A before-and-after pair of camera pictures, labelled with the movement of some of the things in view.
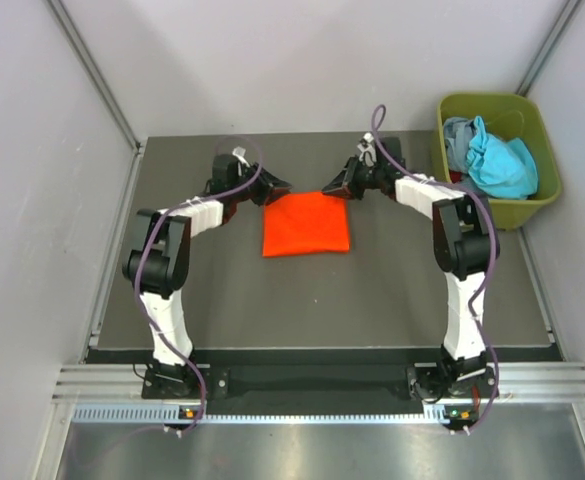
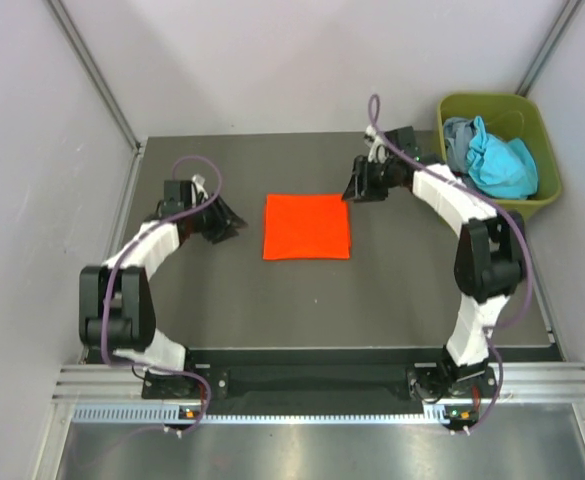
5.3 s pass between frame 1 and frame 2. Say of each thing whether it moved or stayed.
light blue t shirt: stayed
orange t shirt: stayed
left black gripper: moved
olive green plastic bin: stayed
